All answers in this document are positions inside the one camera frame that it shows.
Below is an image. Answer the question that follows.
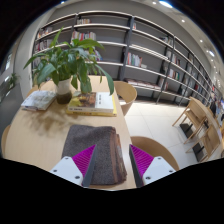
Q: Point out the light wooden side table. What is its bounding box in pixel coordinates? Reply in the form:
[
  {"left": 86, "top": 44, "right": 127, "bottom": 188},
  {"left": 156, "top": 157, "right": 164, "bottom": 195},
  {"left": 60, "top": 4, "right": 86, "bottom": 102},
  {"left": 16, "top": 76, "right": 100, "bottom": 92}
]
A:
[{"left": 189, "top": 96, "right": 224, "bottom": 149}]

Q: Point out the grey bookshelf unit with books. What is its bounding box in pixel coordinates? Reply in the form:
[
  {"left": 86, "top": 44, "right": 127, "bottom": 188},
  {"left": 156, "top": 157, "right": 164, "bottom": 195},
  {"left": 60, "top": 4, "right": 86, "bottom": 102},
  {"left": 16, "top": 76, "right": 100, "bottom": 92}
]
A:
[{"left": 31, "top": 9, "right": 223, "bottom": 108}]

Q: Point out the person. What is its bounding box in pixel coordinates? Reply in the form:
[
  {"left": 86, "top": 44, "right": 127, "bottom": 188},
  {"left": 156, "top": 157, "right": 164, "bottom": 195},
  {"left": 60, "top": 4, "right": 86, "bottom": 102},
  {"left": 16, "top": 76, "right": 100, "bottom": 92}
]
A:
[{"left": 209, "top": 97, "right": 220, "bottom": 116}]

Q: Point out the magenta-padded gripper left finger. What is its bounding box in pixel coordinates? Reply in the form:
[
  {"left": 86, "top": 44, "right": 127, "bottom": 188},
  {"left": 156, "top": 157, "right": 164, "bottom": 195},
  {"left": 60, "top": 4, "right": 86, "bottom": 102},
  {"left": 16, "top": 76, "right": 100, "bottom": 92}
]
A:
[{"left": 49, "top": 144, "right": 98, "bottom": 188}]

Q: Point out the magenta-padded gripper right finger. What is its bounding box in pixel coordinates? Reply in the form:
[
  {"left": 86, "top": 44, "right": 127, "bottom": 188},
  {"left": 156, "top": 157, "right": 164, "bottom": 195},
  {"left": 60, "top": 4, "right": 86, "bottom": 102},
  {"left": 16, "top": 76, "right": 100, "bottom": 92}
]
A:
[{"left": 129, "top": 144, "right": 177, "bottom": 188}]

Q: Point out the zigzag striped brown towel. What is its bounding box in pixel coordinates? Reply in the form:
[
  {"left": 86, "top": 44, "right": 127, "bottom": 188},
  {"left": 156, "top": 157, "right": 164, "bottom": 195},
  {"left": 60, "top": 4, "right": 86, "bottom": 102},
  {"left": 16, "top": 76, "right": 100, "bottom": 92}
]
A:
[{"left": 61, "top": 124, "right": 128, "bottom": 186}]

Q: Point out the small green background plant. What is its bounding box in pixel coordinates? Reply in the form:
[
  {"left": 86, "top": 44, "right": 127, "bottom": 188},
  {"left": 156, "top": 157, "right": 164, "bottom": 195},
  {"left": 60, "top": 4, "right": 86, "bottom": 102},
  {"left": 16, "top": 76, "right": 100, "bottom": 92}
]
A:
[{"left": 8, "top": 73, "right": 18, "bottom": 90}]

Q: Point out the group of ceiling lights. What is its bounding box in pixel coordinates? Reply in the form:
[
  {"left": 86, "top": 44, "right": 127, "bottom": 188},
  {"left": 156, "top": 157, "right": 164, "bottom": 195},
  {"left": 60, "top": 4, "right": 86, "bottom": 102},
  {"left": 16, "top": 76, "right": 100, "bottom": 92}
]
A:
[{"left": 59, "top": 0, "right": 216, "bottom": 58}]

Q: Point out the green potted plant white pot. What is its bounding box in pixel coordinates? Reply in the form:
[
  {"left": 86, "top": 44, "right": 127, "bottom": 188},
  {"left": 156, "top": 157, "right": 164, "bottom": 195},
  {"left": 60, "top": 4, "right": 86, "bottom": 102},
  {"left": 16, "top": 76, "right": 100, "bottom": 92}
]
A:
[{"left": 23, "top": 28, "right": 115, "bottom": 105}]

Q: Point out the yellow book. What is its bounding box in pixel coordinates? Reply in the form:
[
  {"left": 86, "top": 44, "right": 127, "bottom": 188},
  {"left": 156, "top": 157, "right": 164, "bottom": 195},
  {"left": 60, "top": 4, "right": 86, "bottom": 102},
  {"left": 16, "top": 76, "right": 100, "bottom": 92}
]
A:
[{"left": 65, "top": 94, "right": 118, "bottom": 118}]

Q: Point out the slatted light wooden chair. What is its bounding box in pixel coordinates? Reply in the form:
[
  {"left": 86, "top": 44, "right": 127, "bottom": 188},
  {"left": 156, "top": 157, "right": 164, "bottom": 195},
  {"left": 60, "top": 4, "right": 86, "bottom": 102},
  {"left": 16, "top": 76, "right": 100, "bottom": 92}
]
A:
[
  {"left": 172, "top": 99, "right": 203, "bottom": 145},
  {"left": 185, "top": 124, "right": 222, "bottom": 163}
]

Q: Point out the white cover book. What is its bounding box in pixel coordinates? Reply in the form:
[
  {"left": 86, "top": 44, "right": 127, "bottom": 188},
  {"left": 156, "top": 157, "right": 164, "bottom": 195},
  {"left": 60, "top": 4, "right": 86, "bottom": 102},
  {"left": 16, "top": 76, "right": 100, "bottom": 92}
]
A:
[{"left": 20, "top": 89, "right": 57, "bottom": 112}]

